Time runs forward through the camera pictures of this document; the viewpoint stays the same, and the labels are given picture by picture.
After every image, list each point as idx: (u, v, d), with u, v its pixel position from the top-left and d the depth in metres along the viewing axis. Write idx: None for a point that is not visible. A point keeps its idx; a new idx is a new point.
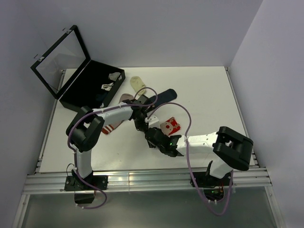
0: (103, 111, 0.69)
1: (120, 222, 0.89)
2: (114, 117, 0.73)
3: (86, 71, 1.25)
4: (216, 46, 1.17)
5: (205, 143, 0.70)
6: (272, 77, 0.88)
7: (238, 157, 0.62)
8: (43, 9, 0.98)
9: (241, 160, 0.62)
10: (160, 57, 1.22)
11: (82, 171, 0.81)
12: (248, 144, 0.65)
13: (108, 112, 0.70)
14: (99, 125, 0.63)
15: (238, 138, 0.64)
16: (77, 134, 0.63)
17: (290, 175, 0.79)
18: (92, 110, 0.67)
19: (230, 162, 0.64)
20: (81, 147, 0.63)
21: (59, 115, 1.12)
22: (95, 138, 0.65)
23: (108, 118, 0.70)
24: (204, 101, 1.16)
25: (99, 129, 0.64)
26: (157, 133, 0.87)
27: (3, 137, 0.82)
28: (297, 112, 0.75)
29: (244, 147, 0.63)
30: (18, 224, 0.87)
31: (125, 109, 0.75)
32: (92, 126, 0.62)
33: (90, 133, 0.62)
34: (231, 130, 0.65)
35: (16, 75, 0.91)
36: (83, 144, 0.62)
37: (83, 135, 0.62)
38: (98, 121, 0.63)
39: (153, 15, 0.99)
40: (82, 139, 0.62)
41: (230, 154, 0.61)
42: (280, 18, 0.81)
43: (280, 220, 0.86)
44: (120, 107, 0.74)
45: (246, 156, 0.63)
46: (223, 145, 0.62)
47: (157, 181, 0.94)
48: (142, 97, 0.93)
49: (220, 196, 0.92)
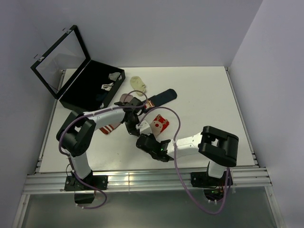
0: (94, 114, 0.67)
1: (120, 222, 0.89)
2: (107, 120, 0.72)
3: (86, 71, 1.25)
4: (216, 46, 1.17)
5: (192, 144, 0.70)
6: (271, 77, 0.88)
7: (223, 154, 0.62)
8: (43, 9, 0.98)
9: (227, 156, 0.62)
10: (160, 57, 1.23)
11: (80, 172, 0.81)
12: (234, 140, 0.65)
13: (99, 115, 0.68)
14: (90, 128, 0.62)
15: (222, 135, 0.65)
16: (68, 138, 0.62)
17: (290, 175, 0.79)
18: (83, 113, 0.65)
19: (218, 160, 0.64)
20: (72, 152, 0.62)
21: (59, 115, 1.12)
22: (87, 142, 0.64)
23: (99, 121, 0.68)
24: (204, 101, 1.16)
25: (91, 133, 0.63)
26: (147, 140, 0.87)
27: (3, 137, 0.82)
28: (297, 112, 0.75)
29: (229, 144, 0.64)
30: (18, 224, 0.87)
31: (117, 110, 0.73)
32: (83, 130, 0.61)
33: (80, 137, 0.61)
34: (214, 129, 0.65)
35: (16, 75, 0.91)
36: (74, 148, 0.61)
37: (74, 139, 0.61)
38: (89, 124, 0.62)
39: (153, 15, 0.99)
40: (74, 144, 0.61)
41: (214, 152, 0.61)
42: (280, 17, 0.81)
43: (280, 220, 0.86)
44: (112, 109, 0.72)
45: (232, 153, 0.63)
46: (208, 145, 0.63)
47: (157, 181, 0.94)
48: (134, 99, 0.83)
49: (220, 195, 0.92)
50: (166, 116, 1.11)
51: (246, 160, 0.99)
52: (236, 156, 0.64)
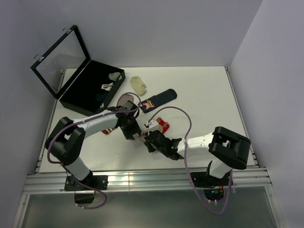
0: (84, 121, 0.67)
1: (120, 222, 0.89)
2: (98, 126, 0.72)
3: (86, 71, 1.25)
4: (216, 46, 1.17)
5: (203, 144, 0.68)
6: (272, 77, 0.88)
7: (234, 156, 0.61)
8: (43, 9, 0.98)
9: (237, 159, 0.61)
10: (160, 57, 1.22)
11: (77, 175, 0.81)
12: (246, 143, 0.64)
13: (90, 122, 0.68)
14: (80, 137, 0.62)
15: (234, 137, 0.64)
16: (56, 147, 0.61)
17: (291, 175, 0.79)
18: (72, 121, 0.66)
19: (228, 161, 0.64)
20: (61, 161, 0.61)
21: (59, 115, 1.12)
22: (76, 150, 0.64)
23: (90, 128, 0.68)
24: (204, 101, 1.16)
25: (80, 140, 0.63)
26: (160, 137, 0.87)
27: (3, 136, 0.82)
28: (297, 112, 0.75)
29: (241, 146, 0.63)
30: (18, 223, 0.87)
31: (109, 116, 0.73)
32: (73, 138, 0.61)
33: (70, 146, 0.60)
34: (226, 130, 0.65)
35: (16, 75, 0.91)
36: (63, 157, 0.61)
37: (63, 147, 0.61)
38: (79, 132, 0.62)
39: (153, 15, 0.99)
40: (62, 153, 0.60)
41: (225, 153, 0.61)
42: (280, 17, 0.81)
43: (280, 220, 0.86)
44: (104, 115, 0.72)
45: (243, 155, 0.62)
46: (219, 145, 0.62)
47: (157, 181, 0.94)
48: (128, 102, 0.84)
49: (220, 196, 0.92)
50: (166, 116, 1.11)
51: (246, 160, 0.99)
52: (246, 157, 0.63)
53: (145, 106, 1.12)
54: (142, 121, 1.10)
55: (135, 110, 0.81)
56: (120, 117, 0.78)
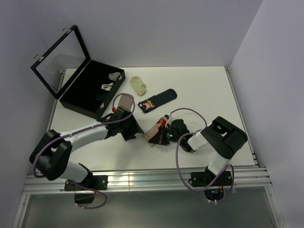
0: (71, 134, 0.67)
1: (120, 222, 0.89)
2: (87, 138, 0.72)
3: (86, 71, 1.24)
4: (216, 45, 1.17)
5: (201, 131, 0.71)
6: (272, 77, 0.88)
7: (221, 140, 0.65)
8: (43, 9, 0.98)
9: (223, 143, 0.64)
10: (160, 57, 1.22)
11: (75, 179, 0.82)
12: (238, 134, 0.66)
13: (77, 135, 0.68)
14: (66, 151, 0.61)
15: (228, 127, 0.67)
16: (41, 162, 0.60)
17: (291, 175, 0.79)
18: (59, 135, 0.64)
19: (216, 146, 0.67)
20: (46, 175, 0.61)
21: (59, 115, 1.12)
22: (62, 165, 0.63)
23: (78, 141, 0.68)
24: (204, 101, 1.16)
25: (67, 155, 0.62)
26: (183, 127, 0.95)
27: (3, 136, 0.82)
28: (297, 112, 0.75)
29: (232, 135, 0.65)
30: (18, 224, 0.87)
31: (98, 128, 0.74)
32: (59, 153, 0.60)
33: (55, 161, 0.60)
34: (223, 120, 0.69)
35: (16, 75, 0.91)
36: (48, 173, 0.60)
37: (48, 163, 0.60)
38: (65, 147, 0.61)
39: (153, 15, 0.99)
40: (47, 168, 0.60)
41: (213, 136, 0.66)
42: (280, 17, 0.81)
43: (280, 220, 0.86)
44: (93, 127, 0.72)
45: (232, 143, 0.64)
46: (208, 128, 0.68)
47: (158, 181, 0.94)
48: (118, 109, 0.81)
49: (220, 196, 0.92)
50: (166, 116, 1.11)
51: (247, 160, 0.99)
52: (235, 148, 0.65)
53: (145, 106, 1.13)
54: (142, 121, 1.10)
55: (124, 118, 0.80)
56: (111, 127, 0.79)
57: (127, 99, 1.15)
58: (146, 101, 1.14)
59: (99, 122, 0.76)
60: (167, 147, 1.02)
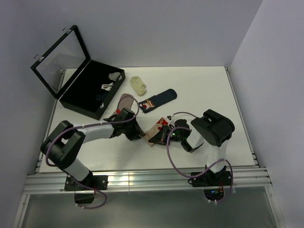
0: (84, 126, 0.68)
1: (119, 222, 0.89)
2: (96, 134, 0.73)
3: (86, 71, 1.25)
4: (216, 45, 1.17)
5: None
6: (271, 77, 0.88)
7: (207, 127, 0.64)
8: (43, 9, 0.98)
9: (209, 129, 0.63)
10: (160, 57, 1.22)
11: (77, 177, 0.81)
12: (227, 123, 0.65)
13: (89, 128, 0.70)
14: (79, 140, 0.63)
15: (215, 115, 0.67)
16: (53, 151, 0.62)
17: (291, 175, 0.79)
18: (72, 126, 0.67)
19: (206, 135, 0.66)
20: (58, 164, 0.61)
21: (59, 115, 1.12)
22: (74, 155, 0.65)
23: (89, 134, 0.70)
24: (204, 101, 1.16)
25: (79, 145, 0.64)
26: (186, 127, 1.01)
27: (3, 136, 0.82)
28: (297, 112, 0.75)
29: (220, 123, 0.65)
30: (18, 223, 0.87)
31: (106, 126, 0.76)
32: (72, 141, 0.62)
33: (68, 148, 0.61)
34: (213, 111, 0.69)
35: (16, 75, 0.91)
36: (60, 161, 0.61)
37: (61, 151, 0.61)
38: (78, 136, 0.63)
39: (153, 14, 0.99)
40: (60, 156, 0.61)
41: (199, 123, 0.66)
42: (279, 17, 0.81)
43: (280, 220, 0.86)
44: (102, 124, 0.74)
45: (220, 129, 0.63)
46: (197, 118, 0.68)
47: (158, 181, 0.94)
48: (123, 110, 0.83)
49: (220, 196, 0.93)
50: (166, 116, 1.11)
51: (246, 160, 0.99)
52: (222, 133, 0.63)
53: (145, 106, 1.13)
54: (142, 121, 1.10)
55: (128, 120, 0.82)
56: (116, 127, 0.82)
57: (128, 99, 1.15)
58: (145, 101, 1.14)
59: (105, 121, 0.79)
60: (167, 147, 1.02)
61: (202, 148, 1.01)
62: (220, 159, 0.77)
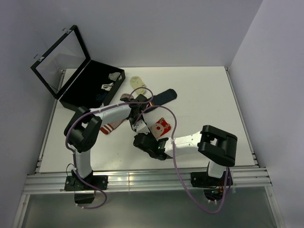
0: (100, 110, 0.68)
1: (120, 222, 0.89)
2: (112, 117, 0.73)
3: (87, 71, 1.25)
4: (216, 46, 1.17)
5: (191, 143, 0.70)
6: (272, 77, 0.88)
7: (223, 154, 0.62)
8: (42, 8, 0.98)
9: (226, 156, 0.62)
10: (160, 57, 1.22)
11: (82, 171, 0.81)
12: (232, 140, 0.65)
13: (105, 111, 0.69)
14: (97, 125, 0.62)
15: (222, 135, 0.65)
16: (75, 135, 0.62)
17: (291, 174, 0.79)
18: (89, 110, 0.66)
19: (216, 160, 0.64)
20: (80, 147, 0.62)
21: (60, 115, 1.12)
22: (94, 138, 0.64)
23: (106, 118, 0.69)
24: (204, 101, 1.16)
25: (98, 129, 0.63)
26: (145, 138, 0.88)
27: (3, 136, 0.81)
28: (297, 112, 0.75)
29: (228, 143, 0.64)
30: (18, 223, 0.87)
31: (123, 107, 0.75)
32: (90, 126, 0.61)
33: (88, 133, 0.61)
34: (213, 128, 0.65)
35: (16, 74, 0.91)
36: (81, 145, 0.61)
37: (81, 135, 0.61)
38: (96, 120, 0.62)
39: (153, 15, 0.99)
40: (81, 139, 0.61)
41: (213, 151, 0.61)
42: (280, 17, 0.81)
43: (280, 220, 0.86)
44: (118, 105, 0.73)
45: (231, 152, 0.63)
46: (207, 143, 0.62)
47: (158, 181, 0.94)
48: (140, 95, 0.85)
49: (220, 196, 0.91)
50: (166, 115, 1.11)
51: (246, 160, 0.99)
52: (234, 155, 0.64)
53: None
54: None
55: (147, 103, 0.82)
56: (133, 108, 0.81)
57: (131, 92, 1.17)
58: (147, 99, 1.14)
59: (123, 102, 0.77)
60: None
61: None
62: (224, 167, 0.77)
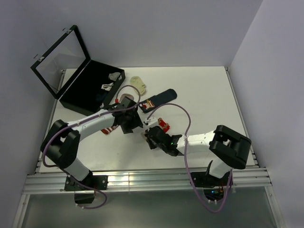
0: (79, 123, 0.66)
1: (119, 222, 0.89)
2: (94, 128, 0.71)
3: (87, 71, 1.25)
4: (216, 46, 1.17)
5: (204, 141, 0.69)
6: (272, 76, 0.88)
7: (234, 155, 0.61)
8: (43, 9, 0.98)
9: (237, 158, 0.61)
10: (160, 57, 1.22)
11: (76, 176, 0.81)
12: (246, 143, 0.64)
13: (84, 124, 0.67)
14: (74, 140, 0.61)
15: (235, 137, 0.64)
16: (52, 151, 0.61)
17: (291, 175, 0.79)
18: (67, 124, 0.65)
19: (227, 161, 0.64)
20: (58, 164, 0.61)
21: (60, 115, 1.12)
22: (72, 153, 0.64)
23: (86, 130, 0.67)
24: (204, 101, 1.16)
25: (76, 143, 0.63)
26: (160, 132, 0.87)
27: (3, 136, 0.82)
28: (297, 112, 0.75)
29: (240, 146, 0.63)
30: (18, 223, 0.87)
31: (105, 116, 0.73)
32: (68, 142, 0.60)
33: (64, 149, 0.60)
34: (228, 129, 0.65)
35: (16, 74, 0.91)
36: (59, 161, 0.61)
37: (58, 151, 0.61)
38: (73, 136, 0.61)
39: (153, 15, 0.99)
40: (58, 156, 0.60)
41: (225, 150, 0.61)
42: (280, 16, 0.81)
43: (281, 220, 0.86)
44: (100, 115, 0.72)
45: (243, 155, 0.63)
46: (219, 142, 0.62)
47: (158, 181, 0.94)
48: (126, 99, 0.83)
49: (220, 195, 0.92)
50: (166, 115, 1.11)
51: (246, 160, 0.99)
52: (246, 158, 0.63)
53: (145, 106, 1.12)
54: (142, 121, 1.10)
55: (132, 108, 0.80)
56: (118, 115, 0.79)
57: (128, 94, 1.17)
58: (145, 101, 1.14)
59: (106, 110, 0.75)
60: None
61: None
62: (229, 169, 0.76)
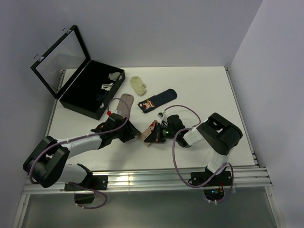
0: (68, 141, 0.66)
1: (119, 222, 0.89)
2: (81, 146, 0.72)
3: (86, 71, 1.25)
4: (216, 46, 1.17)
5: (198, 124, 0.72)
6: (272, 76, 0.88)
7: (216, 136, 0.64)
8: (42, 9, 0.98)
9: (219, 139, 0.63)
10: (160, 57, 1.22)
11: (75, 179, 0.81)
12: (234, 132, 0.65)
13: (73, 142, 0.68)
14: (63, 157, 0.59)
15: (223, 123, 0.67)
16: (37, 169, 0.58)
17: (290, 174, 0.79)
18: (56, 141, 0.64)
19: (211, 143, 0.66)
20: (42, 183, 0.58)
21: (60, 115, 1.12)
22: (58, 172, 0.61)
23: (74, 148, 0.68)
24: (204, 101, 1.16)
25: (63, 161, 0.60)
26: (178, 122, 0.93)
27: (3, 136, 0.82)
28: (296, 112, 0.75)
29: (227, 131, 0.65)
30: (18, 224, 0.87)
31: (93, 137, 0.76)
32: (56, 158, 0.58)
33: (51, 167, 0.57)
34: (219, 116, 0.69)
35: (16, 74, 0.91)
36: (43, 180, 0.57)
37: (44, 169, 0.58)
38: (61, 152, 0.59)
39: (153, 15, 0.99)
40: (44, 174, 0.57)
41: (207, 130, 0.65)
42: (280, 17, 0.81)
43: (281, 220, 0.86)
44: (88, 136, 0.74)
45: (227, 139, 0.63)
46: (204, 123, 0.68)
47: (158, 181, 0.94)
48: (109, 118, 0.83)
49: (220, 196, 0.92)
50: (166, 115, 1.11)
51: (246, 160, 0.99)
52: (230, 143, 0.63)
53: (145, 106, 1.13)
54: (142, 121, 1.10)
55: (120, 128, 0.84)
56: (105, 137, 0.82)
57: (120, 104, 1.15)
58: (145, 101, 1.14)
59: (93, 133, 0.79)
60: (167, 147, 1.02)
61: (202, 148, 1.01)
62: (225, 163, 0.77)
